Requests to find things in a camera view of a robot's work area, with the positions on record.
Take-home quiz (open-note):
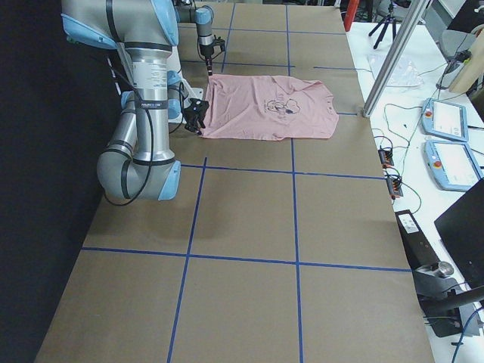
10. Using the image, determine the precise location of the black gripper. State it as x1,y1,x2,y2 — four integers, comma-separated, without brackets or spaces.
198,35,225,76
184,98,209,133

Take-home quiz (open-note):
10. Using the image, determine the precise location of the pink Snoopy t-shirt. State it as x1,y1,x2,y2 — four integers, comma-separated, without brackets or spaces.
201,74,339,141

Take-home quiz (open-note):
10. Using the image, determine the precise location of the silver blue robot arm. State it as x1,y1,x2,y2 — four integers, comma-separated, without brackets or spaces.
61,1,224,203
172,1,225,76

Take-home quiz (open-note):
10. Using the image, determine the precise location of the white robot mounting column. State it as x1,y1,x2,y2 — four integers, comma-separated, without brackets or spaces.
167,46,203,123

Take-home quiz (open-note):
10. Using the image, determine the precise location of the red cylinder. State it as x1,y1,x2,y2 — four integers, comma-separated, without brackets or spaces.
343,0,360,32

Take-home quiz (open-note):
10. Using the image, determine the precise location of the black tripod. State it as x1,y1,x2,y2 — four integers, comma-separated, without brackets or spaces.
368,2,397,49

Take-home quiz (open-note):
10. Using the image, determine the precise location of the orange grey hub left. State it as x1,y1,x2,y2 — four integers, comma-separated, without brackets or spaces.
377,147,394,169

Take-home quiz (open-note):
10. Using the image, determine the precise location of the orange grey hub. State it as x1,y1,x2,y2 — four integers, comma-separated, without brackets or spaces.
377,147,394,169
386,175,403,200

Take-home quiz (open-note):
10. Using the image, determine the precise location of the clear plastic bag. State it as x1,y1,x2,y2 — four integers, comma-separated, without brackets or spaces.
368,54,424,88

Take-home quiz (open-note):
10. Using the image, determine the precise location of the orange grey hub right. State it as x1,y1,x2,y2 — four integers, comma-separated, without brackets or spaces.
386,175,403,200

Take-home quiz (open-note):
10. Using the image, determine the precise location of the blue teach pendant far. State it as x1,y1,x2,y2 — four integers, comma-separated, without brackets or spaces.
420,98,469,141

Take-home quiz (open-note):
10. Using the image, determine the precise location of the blue teach pendant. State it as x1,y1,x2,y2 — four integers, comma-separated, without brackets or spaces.
420,98,469,141
424,140,483,192

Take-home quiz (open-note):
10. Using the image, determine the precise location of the blue teach pendant near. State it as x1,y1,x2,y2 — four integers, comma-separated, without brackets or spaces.
424,140,483,192

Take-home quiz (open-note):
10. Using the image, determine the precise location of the black box with label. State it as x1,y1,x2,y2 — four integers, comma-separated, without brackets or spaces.
395,209,440,270

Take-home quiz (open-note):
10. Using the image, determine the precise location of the black monitor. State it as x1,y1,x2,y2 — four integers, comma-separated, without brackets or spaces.
434,180,484,287

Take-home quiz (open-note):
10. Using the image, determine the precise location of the aluminium frame post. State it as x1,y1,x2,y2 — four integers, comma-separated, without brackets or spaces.
362,1,431,118

